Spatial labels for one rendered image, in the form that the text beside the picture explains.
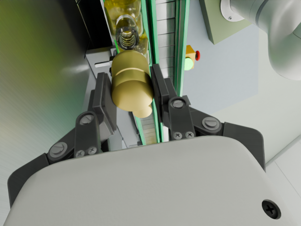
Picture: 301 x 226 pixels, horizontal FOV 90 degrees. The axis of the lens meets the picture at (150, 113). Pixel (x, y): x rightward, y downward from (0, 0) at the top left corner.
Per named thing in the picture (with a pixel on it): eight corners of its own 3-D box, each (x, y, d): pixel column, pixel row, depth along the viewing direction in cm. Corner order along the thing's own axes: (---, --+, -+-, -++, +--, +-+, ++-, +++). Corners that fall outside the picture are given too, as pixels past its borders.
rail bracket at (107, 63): (95, 45, 44) (89, 70, 36) (118, 41, 45) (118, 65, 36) (100, 58, 47) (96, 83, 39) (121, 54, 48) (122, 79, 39)
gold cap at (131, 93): (106, 53, 13) (103, 83, 10) (146, 46, 13) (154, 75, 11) (116, 84, 16) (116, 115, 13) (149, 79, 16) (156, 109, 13)
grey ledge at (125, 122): (88, 41, 52) (83, 57, 44) (113, 36, 52) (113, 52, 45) (135, 158, 123) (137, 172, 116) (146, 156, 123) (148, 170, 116)
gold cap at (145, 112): (152, 96, 30) (156, 112, 27) (138, 104, 31) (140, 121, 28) (141, 84, 27) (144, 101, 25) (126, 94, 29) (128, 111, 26)
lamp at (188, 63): (180, 58, 57) (182, 62, 55) (192, 56, 57) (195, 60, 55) (180, 68, 61) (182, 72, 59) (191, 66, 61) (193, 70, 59)
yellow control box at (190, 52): (173, 46, 61) (178, 55, 56) (191, 43, 61) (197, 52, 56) (172, 62, 66) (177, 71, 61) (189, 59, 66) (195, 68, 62)
